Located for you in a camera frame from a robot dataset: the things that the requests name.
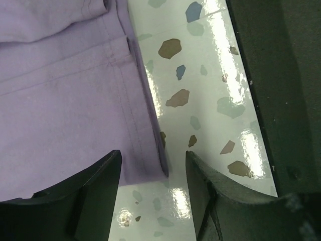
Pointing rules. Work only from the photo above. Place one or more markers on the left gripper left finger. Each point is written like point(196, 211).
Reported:
point(79, 208)

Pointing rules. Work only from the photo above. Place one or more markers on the purple t shirt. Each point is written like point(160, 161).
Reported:
point(73, 88)

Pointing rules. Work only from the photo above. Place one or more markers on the folded black t shirt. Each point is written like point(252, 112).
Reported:
point(279, 43)

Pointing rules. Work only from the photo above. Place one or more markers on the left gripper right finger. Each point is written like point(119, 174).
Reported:
point(223, 209)

